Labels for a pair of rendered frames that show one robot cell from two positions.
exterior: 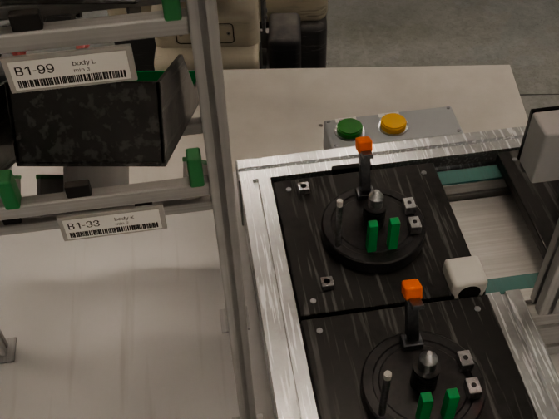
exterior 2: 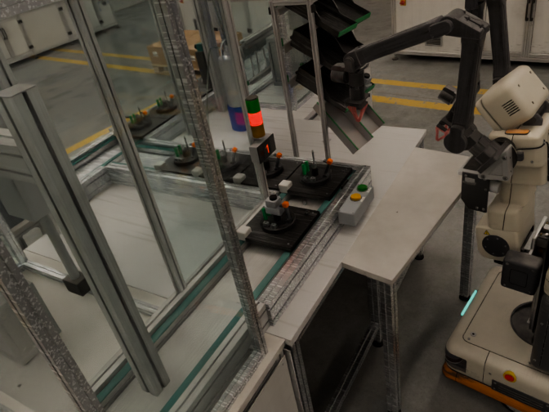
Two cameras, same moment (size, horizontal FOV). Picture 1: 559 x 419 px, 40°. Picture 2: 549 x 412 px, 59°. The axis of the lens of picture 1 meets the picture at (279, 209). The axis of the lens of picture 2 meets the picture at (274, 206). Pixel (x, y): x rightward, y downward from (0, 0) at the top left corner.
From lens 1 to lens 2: 2.39 m
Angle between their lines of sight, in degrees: 89
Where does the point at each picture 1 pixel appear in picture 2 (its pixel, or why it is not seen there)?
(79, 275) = (370, 155)
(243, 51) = (484, 221)
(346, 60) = not seen: outside the picture
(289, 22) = (525, 260)
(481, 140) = (330, 214)
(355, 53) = not seen: outside the picture
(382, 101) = (398, 231)
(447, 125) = (344, 209)
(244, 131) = (408, 194)
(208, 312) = not seen: hidden behind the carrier
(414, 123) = (352, 203)
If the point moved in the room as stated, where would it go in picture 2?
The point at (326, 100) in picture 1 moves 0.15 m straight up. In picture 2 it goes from (412, 217) to (411, 186)
